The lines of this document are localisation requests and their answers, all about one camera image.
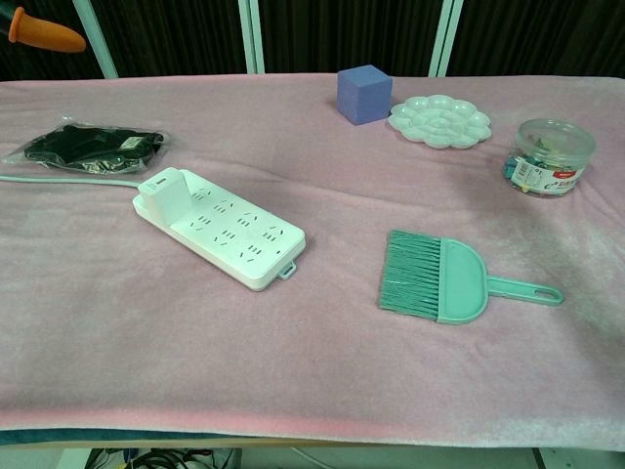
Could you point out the black pleated curtain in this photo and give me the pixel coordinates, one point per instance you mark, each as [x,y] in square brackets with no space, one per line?
[171,34]

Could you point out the white charger block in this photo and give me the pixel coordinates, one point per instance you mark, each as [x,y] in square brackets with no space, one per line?
[166,195]

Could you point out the teal hand brush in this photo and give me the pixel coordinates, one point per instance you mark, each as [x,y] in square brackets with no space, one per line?
[454,283]

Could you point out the blue foam cube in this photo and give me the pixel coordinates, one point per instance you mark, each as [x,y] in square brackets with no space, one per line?
[363,95]

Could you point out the white power strip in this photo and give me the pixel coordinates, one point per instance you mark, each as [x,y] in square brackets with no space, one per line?
[234,234]

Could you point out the white flower paint palette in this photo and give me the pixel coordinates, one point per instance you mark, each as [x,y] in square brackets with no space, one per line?
[439,122]

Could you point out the pink table cloth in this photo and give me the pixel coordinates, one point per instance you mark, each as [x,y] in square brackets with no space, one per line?
[312,352]

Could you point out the white frame post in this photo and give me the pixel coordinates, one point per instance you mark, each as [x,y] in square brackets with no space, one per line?
[444,36]
[97,39]
[251,36]

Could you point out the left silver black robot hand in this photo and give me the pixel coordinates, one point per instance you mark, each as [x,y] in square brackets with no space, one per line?
[49,36]

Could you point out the clear jar of coloured clips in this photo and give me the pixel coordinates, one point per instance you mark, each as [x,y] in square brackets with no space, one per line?
[547,161]

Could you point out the black gloves in plastic bag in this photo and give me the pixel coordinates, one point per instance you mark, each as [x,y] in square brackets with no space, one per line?
[88,149]

